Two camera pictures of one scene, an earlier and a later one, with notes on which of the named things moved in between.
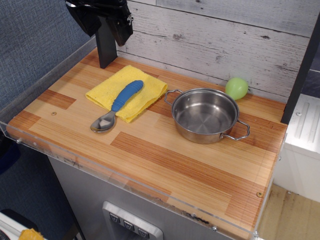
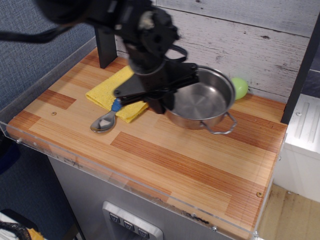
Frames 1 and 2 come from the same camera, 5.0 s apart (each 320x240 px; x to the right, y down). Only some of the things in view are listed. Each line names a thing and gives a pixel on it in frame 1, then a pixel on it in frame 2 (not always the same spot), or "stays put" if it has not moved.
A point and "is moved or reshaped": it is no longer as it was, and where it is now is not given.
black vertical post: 106,42 stays put
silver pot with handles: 203,115 is moved or reshaped
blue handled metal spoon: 103,123 stays put
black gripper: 87,13 → 154,36
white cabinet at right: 298,169 stays put
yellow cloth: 152,90 stays put
